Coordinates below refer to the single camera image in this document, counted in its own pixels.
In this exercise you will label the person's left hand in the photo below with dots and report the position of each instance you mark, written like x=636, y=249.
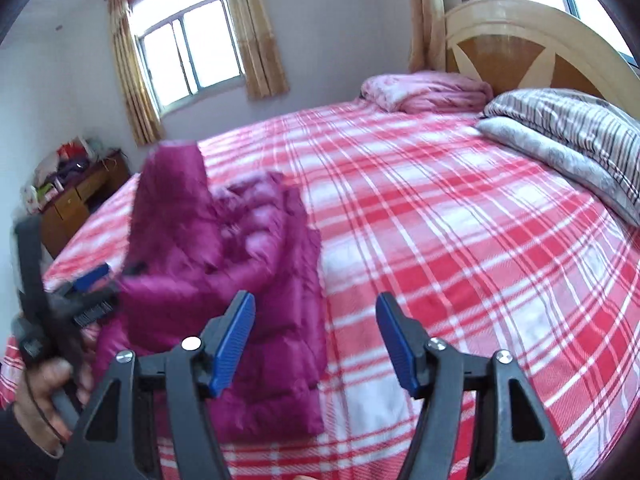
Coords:
x=42, y=392

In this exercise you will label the red plaid bed sheet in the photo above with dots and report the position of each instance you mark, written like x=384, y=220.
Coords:
x=450, y=260

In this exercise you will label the white printed box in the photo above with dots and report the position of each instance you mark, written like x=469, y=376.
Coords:
x=30, y=199

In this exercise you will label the beige curtain by headboard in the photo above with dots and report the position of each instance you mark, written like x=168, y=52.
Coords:
x=425, y=15

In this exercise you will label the red bag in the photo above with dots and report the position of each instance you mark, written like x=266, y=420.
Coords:
x=70, y=150

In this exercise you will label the wooden desk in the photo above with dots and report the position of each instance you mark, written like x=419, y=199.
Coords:
x=65, y=210

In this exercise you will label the pink folded quilt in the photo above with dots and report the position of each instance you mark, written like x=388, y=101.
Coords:
x=425, y=91

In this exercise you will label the pile of clothes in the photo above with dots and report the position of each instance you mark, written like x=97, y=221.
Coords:
x=65, y=172

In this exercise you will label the window with metal frame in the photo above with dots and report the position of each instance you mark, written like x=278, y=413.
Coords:
x=200, y=50

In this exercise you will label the purple down jacket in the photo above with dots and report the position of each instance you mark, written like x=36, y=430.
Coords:
x=260, y=240

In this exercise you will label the grey floral pillow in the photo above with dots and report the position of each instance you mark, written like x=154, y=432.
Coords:
x=550, y=155

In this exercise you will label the person's left forearm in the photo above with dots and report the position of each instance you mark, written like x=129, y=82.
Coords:
x=20, y=445

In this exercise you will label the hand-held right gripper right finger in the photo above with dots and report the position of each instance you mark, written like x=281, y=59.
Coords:
x=397, y=345

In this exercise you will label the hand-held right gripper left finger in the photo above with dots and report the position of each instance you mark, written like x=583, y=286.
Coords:
x=232, y=342

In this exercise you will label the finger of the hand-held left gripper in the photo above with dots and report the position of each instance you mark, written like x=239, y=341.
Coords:
x=92, y=276

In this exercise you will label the beige patterned curtain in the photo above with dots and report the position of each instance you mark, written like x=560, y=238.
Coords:
x=132, y=70
x=255, y=30

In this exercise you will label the wooden bed headboard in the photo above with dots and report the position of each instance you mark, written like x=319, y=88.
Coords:
x=500, y=50

